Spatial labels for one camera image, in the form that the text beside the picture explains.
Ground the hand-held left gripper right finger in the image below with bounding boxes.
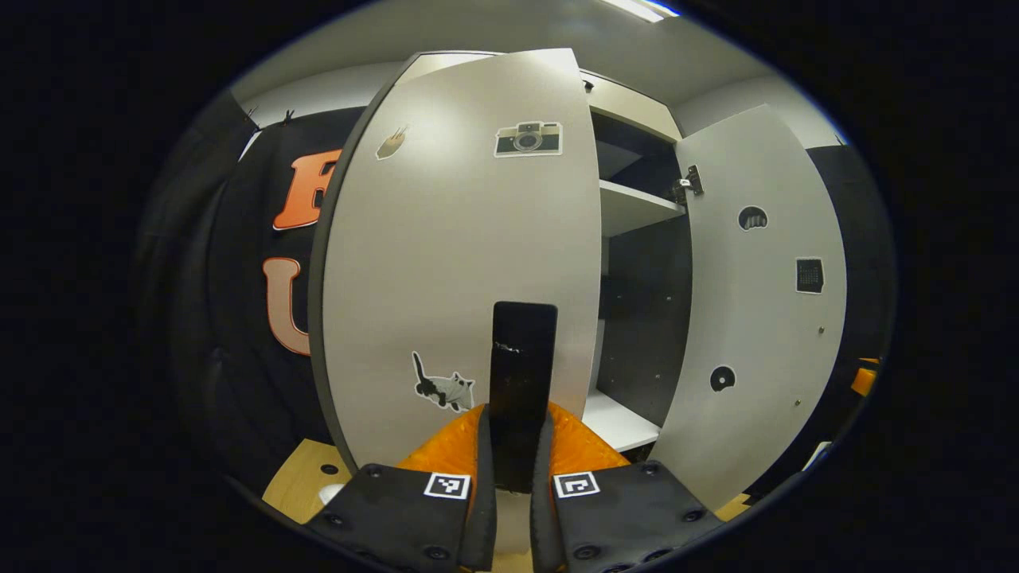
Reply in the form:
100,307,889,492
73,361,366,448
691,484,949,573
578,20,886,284
529,402,722,573

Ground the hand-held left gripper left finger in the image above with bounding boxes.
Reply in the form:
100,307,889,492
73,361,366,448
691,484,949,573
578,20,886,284
306,403,499,573

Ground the grey cabinet door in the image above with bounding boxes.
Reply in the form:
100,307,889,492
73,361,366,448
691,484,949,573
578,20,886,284
649,103,848,512
309,48,603,555

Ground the black door handle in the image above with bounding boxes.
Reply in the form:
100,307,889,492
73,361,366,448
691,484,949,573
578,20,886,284
488,301,559,494

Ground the grey double-door shoe cabinet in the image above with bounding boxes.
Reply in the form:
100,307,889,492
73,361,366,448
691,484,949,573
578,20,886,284
309,48,849,558

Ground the white cabinet bottom board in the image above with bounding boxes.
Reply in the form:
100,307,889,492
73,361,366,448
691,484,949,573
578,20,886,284
581,388,663,454

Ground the metal door hinge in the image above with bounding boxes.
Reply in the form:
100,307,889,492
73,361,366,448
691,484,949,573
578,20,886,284
671,165,705,205

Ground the white cabinet shelf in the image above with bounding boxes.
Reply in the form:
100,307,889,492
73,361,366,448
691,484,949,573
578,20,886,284
599,179,687,238

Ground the grey cabinet flap panel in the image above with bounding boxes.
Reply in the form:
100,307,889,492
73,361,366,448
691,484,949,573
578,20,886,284
580,70,683,144

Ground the black backdrop cloth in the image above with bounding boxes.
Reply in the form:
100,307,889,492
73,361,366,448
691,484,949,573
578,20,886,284
804,143,897,498
203,107,367,480
135,92,257,494

